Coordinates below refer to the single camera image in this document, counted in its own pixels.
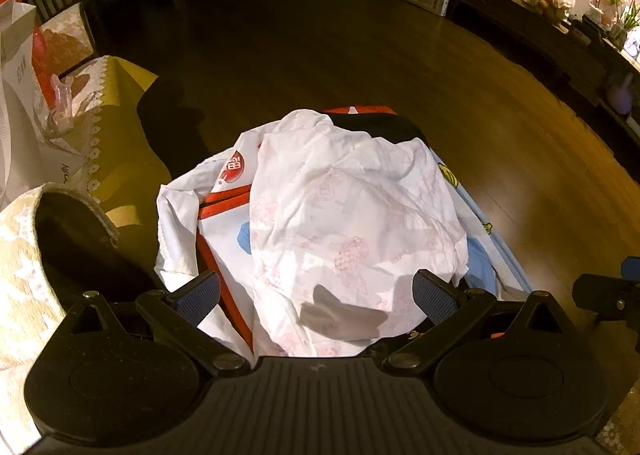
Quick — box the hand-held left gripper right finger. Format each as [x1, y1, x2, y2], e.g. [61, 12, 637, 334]
[375, 269, 563, 376]

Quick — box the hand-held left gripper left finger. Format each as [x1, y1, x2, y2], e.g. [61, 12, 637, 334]
[65, 269, 251, 376]

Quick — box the gold floral lace tablecloth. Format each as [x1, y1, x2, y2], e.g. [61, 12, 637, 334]
[0, 182, 123, 455]

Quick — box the yellow lace-edged tablecloth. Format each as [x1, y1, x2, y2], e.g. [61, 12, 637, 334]
[37, 55, 173, 231]

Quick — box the clear plastic wrap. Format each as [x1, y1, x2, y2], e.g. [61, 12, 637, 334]
[34, 74, 103, 148]

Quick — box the long wooden cabinet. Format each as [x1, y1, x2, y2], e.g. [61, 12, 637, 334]
[447, 0, 640, 136]

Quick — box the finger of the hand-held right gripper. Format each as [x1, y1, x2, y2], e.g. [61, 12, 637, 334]
[571, 257, 640, 336]

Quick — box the purple vase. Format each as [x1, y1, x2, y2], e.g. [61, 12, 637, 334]
[606, 74, 637, 116]

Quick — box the white pink-printed garment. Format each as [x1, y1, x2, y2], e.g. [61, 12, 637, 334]
[250, 109, 472, 361]

